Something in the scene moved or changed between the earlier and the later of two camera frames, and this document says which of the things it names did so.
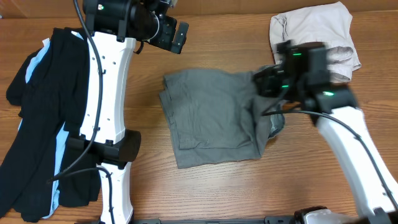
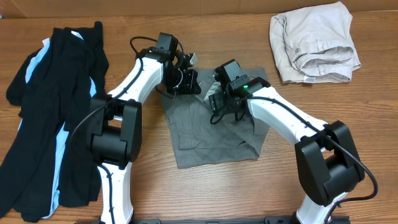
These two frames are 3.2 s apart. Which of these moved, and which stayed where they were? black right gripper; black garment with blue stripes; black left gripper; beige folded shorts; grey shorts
Moved: black right gripper; black left gripper
Stayed: beige folded shorts; black garment with blue stripes; grey shorts
